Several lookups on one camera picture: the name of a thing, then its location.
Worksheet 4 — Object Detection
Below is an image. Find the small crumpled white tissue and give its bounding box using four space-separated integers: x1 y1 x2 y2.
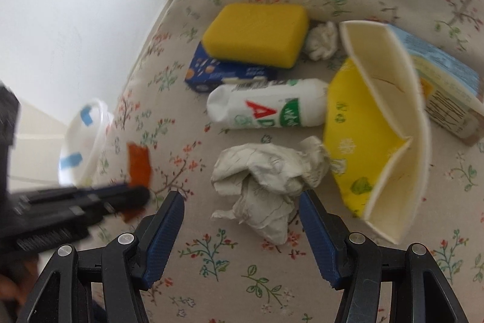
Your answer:
303 21 339 61

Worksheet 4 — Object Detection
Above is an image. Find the clear plastic container with blue tape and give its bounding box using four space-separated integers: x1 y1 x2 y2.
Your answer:
58 98 114 187

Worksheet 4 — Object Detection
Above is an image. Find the crushed yellow paper cup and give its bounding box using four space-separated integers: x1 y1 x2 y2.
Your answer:
322 20 432 245

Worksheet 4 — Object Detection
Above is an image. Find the dark blue printed box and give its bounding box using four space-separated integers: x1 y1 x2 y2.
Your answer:
184 42 278 94

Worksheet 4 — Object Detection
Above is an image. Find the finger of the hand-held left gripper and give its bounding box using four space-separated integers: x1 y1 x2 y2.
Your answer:
22 184 151 230

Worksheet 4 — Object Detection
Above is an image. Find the yellow rectangular block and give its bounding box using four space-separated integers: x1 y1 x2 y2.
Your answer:
201 3 310 69

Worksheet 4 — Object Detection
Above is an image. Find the white bottle with red-green label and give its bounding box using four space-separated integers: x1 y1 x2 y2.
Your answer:
206 78 329 128

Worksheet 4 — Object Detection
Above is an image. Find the light blue carton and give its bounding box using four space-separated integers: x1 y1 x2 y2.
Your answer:
386 24 484 147

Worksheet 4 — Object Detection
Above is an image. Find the orange wrapper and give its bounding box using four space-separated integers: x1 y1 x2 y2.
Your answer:
120 143 153 223

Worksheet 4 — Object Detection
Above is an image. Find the large white tissue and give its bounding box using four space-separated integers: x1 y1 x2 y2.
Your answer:
210 136 331 246

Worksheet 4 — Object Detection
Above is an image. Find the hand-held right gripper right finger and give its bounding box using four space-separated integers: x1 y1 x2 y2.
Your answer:
299 190 469 323

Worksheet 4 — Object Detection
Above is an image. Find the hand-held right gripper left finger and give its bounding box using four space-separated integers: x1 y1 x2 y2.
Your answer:
17 190 186 323

